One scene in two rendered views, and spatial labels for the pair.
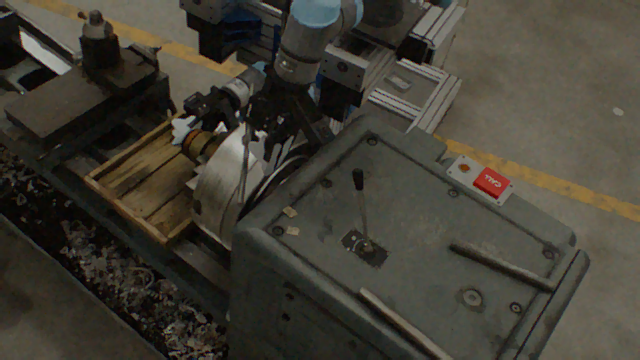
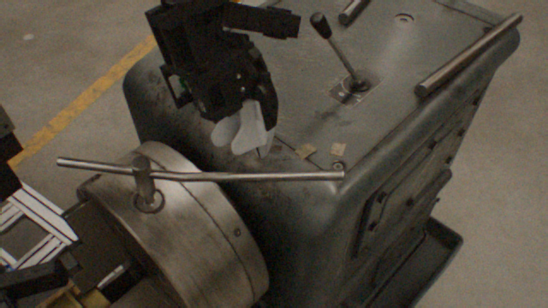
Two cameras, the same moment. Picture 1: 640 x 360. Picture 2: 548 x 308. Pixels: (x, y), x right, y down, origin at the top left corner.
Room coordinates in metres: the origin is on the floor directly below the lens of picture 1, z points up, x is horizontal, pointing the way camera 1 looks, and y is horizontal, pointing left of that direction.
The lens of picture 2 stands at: (0.66, 0.46, 1.73)
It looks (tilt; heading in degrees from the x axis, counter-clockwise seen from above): 50 degrees down; 285
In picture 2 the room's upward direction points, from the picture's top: straight up
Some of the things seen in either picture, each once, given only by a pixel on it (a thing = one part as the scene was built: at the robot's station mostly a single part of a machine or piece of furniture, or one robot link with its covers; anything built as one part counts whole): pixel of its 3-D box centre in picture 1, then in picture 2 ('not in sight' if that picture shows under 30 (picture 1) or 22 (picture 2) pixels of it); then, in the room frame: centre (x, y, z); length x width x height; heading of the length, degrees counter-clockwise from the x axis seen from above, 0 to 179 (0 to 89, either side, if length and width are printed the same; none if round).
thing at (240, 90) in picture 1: (234, 94); not in sight; (1.19, 0.27, 1.08); 0.08 x 0.05 x 0.08; 61
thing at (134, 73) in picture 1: (110, 71); not in sight; (1.27, 0.64, 0.99); 0.20 x 0.10 x 0.05; 61
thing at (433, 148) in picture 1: (421, 148); not in sight; (0.97, -0.20, 1.24); 0.09 x 0.08 x 0.03; 61
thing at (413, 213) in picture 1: (398, 282); (318, 121); (0.74, -0.21, 1.06); 0.59 x 0.48 x 0.39; 61
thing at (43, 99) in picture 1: (88, 89); not in sight; (1.23, 0.69, 0.95); 0.43 x 0.17 x 0.05; 151
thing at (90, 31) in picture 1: (97, 25); not in sight; (1.29, 0.66, 1.13); 0.08 x 0.08 x 0.03
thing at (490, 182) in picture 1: (491, 183); not in sight; (0.90, -0.35, 1.26); 0.06 x 0.06 x 0.02; 61
